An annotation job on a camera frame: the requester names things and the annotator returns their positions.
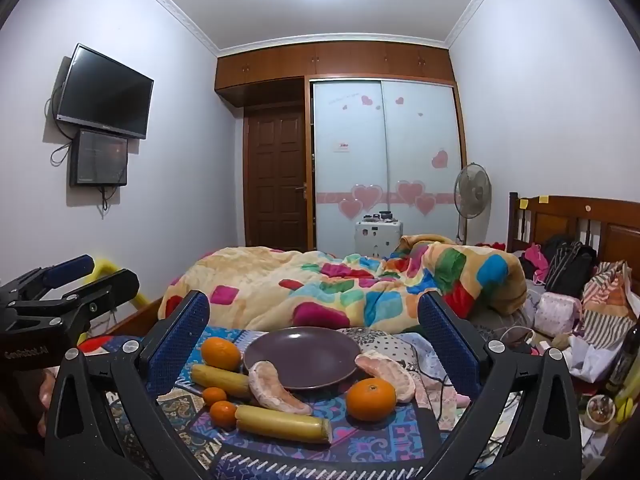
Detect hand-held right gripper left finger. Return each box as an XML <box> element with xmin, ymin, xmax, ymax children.
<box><xmin>44</xmin><ymin>289</ymin><xmax>211</xmax><ymax>480</ymax></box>

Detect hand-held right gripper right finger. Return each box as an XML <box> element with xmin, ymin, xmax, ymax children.
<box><xmin>417</xmin><ymin>291</ymin><xmax>586</xmax><ymax>480</ymax></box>

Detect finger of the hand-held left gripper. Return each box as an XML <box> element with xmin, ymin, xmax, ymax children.
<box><xmin>0</xmin><ymin>254</ymin><xmax>96</xmax><ymax>306</ymax></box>
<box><xmin>10</xmin><ymin>268</ymin><xmax>141</xmax><ymax>333</ymax></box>

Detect large orange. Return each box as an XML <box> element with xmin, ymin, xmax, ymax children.
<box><xmin>201</xmin><ymin>336</ymin><xmax>243</xmax><ymax>372</ymax></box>
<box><xmin>346</xmin><ymin>377</ymin><xmax>397</xmax><ymax>422</ymax></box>

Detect purple plate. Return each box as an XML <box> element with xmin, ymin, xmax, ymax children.
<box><xmin>242</xmin><ymin>326</ymin><xmax>362</xmax><ymax>392</ymax></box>

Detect long sugarcane piece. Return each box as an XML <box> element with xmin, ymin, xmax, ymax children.
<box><xmin>235</xmin><ymin>404</ymin><xmax>333</xmax><ymax>445</ymax></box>

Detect person's left hand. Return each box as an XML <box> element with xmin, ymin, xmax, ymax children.
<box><xmin>37</xmin><ymin>367</ymin><xmax>58</xmax><ymax>438</ymax></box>

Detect yellow pipe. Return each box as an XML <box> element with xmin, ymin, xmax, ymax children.
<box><xmin>92</xmin><ymin>256</ymin><xmax>151</xmax><ymax>306</ymax></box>

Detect grey patterned pillow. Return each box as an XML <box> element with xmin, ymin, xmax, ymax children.
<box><xmin>340</xmin><ymin>327</ymin><xmax>426</xmax><ymax>361</ymax></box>

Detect colourful patchwork blanket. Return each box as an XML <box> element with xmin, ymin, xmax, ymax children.
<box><xmin>160</xmin><ymin>234</ymin><xmax>527</xmax><ymax>333</ymax></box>

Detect pink bag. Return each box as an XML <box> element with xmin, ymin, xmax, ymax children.
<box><xmin>534</xmin><ymin>291</ymin><xmax>582</xmax><ymax>333</ymax></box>

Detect pink clothes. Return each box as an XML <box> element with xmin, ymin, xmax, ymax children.
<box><xmin>520</xmin><ymin>244</ymin><xmax>551</xmax><ymax>281</ymax></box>

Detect white case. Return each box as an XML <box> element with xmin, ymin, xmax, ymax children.
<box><xmin>355</xmin><ymin>212</ymin><xmax>404</xmax><ymax>258</ymax></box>

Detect patterned blue cloth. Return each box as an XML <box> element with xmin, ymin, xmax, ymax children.
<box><xmin>80</xmin><ymin>325</ymin><xmax>501</xmax><ymax>480</ymax></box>

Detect black bag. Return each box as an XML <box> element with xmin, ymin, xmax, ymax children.
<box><xmin>542</xmin><ymin>235</ymin><xmax>598</xmax><ymax>286</ymax></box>

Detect white plastic bag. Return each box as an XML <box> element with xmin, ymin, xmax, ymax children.
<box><xmin>570</xmin><ymin>332</ymin><xmax>626</xmax><ymax>377</ymax></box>

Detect standing fan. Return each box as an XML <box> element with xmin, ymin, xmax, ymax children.
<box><xmin>453</xmin><ymin>162</ymin><xmax>492</xmax><ymax>246</ymax></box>

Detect striped bag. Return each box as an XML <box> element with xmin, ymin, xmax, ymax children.
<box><xmin>582</xmin><ymin>260</ymin><xmax>640</xmax><ymax>346</ymax></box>

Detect small bowl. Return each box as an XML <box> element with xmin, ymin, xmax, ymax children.
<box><xmin>585</xmin><ymin>394</ymin><xmax>616</xmax><ymax>428</ymax></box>

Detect dark glass bottle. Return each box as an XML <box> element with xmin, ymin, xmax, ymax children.
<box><xmin>605</xmin><ymin>322</ymin><xmax>640</xmax><ymax>396</ymax></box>

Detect brown wooden door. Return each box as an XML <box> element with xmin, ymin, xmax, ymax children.
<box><xmin>243</xmin><ymin>105</ymin><xmax>307</xmax><ymax>252</ymax></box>

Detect wooden headboard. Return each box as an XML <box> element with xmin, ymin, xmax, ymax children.
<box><xmin>506</xmin><ymin>191</ymin><xmax>640</xmax><ymax>281</ymax></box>

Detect wooden wardrobe with glass doors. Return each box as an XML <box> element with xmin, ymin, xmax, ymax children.
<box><xmin>215</xmin><ymin>41</ymin><xmax>468</xmax><ymax>256</ymax></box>

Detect white cable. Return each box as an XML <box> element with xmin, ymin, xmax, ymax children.
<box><xmin>492</xmin><ymin>326</ymin><xmax>536</xmax><ymax>347</ymax></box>

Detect small wall monitor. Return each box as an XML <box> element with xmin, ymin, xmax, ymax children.
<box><xmin>69</xmin><ymin>129</ymin><xmax>129</xmax><ymax>188</ymax></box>

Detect wall television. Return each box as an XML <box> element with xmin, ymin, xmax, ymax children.
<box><xmin>55</xmin><ymin>43</ymin><xmax>155</xmax><ymax>140</ymax></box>

